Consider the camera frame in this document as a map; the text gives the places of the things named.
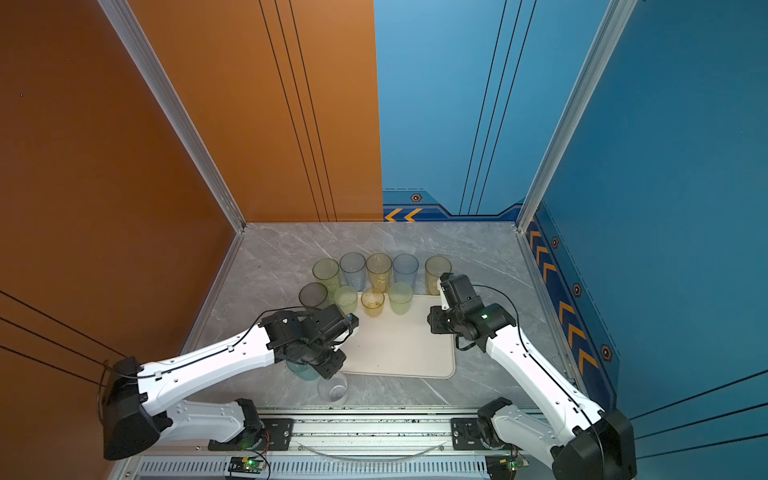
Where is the tall green glass back row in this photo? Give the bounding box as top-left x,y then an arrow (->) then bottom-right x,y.
312,258 -> 341,296

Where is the tall amber glass back right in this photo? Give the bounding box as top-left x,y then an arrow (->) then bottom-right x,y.
425,255 -> 453,296

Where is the tall grey-blue glass back row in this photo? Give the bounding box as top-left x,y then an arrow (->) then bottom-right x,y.
339,251 -> 367,292

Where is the white rectangular plastic tray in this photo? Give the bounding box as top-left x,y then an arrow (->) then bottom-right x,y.
341,295 -> 456,379

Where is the tall blue glass back row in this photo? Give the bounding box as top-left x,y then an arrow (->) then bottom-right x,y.
392,253 -> 420,290

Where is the left aluminium corner post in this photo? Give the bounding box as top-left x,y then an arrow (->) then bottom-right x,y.
98,0 -> 246,234

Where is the aluminium front rail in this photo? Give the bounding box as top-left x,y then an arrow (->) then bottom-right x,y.
107,409 -> 637,480

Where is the right green circuit board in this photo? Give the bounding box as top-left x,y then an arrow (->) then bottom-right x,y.
485,456 -> 530,480

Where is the clear short glass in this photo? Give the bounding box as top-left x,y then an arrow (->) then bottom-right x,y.
317,373 -> 348,405

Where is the dark smoky grey glass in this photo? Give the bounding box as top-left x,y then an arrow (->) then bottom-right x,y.
298,282 -> 328,310

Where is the left green circuit board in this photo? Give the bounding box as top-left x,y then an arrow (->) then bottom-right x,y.
225,456 -> 270,479

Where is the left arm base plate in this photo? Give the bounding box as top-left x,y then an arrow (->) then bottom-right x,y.
207,418 -> 295,453

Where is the short pale green glass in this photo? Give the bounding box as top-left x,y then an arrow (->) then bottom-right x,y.
334,286 -> 358,315

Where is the tall yellow glass back row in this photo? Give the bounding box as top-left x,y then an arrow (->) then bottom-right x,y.
366,253 -> 392,292

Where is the short yellow glass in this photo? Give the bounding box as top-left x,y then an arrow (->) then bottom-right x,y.
360,288 -> 386,318

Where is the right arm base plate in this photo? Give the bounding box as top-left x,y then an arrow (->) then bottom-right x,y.
450,417 -> 515,451

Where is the short light green glass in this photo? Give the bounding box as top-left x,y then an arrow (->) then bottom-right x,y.
388,282 -> 413,315

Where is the green circuit board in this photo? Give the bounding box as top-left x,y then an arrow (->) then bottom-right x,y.
485,456 -> 530,480
225,456 -> 270,479

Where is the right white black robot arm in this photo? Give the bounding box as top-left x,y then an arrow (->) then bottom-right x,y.
427,273 -> 638,479

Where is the teal glass lower left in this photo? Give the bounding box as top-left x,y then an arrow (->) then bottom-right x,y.
286,361 -> 320,382

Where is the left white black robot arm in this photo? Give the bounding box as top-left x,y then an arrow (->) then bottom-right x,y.
99,305 -> 360,461

